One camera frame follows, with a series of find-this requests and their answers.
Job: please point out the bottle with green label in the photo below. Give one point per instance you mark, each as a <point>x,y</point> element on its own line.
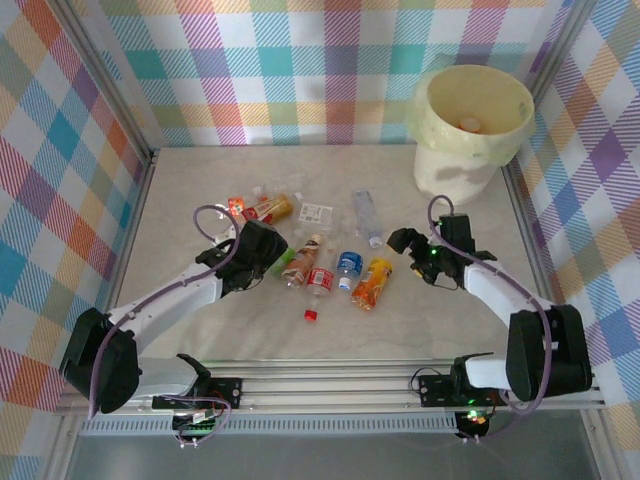
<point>285,260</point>

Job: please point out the square clear bottle white label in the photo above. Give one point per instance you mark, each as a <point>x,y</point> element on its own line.
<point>315,213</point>

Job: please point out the plaid cloth backdrop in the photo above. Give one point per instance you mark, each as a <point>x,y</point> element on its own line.
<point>300,75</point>

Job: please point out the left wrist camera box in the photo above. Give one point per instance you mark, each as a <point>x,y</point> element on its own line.
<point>255,235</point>

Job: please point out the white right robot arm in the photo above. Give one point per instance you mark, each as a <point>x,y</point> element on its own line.
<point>500,290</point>

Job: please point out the blue label water bottle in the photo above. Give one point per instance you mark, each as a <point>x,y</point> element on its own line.
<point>350,264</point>

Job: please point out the orange juice bottle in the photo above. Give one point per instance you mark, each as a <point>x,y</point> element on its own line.
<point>372,282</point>

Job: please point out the clear bottle with orange label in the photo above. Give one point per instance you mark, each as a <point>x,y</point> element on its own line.
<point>237,205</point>

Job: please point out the clear crumpled plastic bottle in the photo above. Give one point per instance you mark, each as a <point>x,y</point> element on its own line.
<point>345,227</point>

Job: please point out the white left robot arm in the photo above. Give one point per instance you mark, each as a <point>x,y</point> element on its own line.
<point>165,295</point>

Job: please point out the amber bottle with red label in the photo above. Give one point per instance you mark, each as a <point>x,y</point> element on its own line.
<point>272,207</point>

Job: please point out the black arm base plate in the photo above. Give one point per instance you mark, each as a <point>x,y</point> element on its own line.
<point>225,390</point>
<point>435,390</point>

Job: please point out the aluminium front rail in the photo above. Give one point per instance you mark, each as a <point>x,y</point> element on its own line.
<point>325,385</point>

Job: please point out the brown coffee drink bottle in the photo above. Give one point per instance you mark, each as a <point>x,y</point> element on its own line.
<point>302,262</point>

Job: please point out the red cap cola bottle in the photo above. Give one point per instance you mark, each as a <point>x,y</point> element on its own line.
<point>320,280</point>

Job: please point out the clear ribbed water bottle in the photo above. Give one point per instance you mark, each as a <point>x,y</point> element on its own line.
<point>365,215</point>

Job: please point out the clear bottle with pale cap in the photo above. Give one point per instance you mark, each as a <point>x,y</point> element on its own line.
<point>470,123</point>

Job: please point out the aluminium frame post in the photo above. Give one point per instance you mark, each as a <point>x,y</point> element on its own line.
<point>100,75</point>
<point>555,55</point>

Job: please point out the white textured bin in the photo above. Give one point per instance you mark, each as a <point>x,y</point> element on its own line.
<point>450,175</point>

